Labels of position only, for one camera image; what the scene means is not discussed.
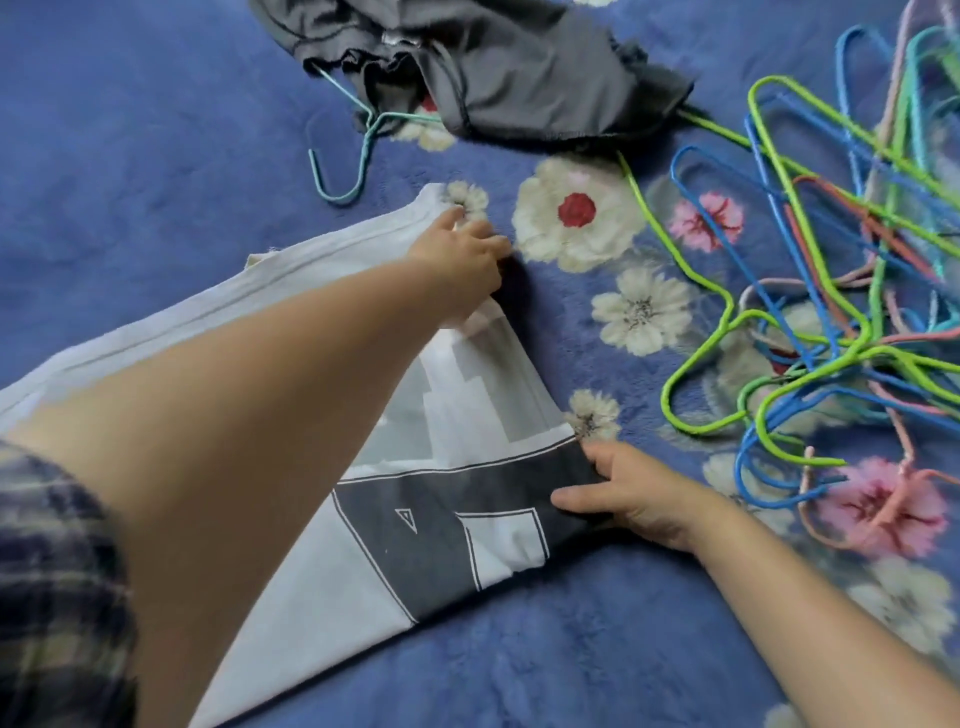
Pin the person's right hand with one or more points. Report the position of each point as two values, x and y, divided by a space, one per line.
652 502

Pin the person's left fingers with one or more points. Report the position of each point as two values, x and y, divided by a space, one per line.
491 247

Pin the person's right forearm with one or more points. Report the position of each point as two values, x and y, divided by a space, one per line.
810 637

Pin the blue floral blanket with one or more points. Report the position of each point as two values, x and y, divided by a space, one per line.
150 135

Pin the plaid shirt sleeve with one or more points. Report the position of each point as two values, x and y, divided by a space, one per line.
52 600

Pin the dark grey garment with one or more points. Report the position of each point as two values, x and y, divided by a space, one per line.
510 67

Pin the person's left hand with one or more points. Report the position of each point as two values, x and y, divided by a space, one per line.
457 262

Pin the white t-shirt with grey print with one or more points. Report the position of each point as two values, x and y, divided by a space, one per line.
450 450

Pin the person's left forearm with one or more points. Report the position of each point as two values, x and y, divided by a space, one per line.
247 420

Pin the person's right thumb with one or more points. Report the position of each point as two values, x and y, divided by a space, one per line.
579 498

